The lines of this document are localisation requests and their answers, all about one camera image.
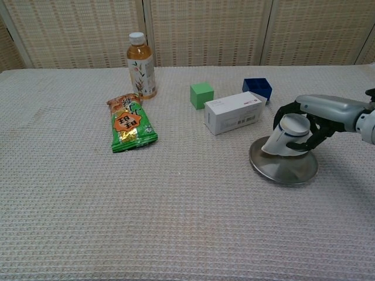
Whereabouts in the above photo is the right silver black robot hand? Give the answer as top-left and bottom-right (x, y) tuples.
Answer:
(272, 94), (367, 152)

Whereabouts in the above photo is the white paper cup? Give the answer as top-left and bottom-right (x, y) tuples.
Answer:
(261, 114), (311, 156)

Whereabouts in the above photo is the round metal dish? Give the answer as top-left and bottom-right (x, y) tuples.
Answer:
(248, 136), (319, 186)

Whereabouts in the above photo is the dark blue open box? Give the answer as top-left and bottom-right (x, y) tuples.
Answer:
(242, 77), (274, 105)

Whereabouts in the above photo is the white carton box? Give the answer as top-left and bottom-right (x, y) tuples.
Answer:
(203, 91), (268, 136)

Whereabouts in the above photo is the green cube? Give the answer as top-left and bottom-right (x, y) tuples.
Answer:
(190, 82), (215, 111)

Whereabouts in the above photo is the bamboo folding screen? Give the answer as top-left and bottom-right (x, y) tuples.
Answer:
(0, 0), (375, 73)

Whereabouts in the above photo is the tea bottle white cap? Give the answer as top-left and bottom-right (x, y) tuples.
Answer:
(126, 31), (158, 101)

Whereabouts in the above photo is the green orange snack bag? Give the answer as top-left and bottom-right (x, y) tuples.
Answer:
(105, 92), (158, 154)

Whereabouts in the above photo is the beige woven tablecloth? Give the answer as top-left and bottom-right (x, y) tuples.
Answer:
(0, 63), (375, 281)

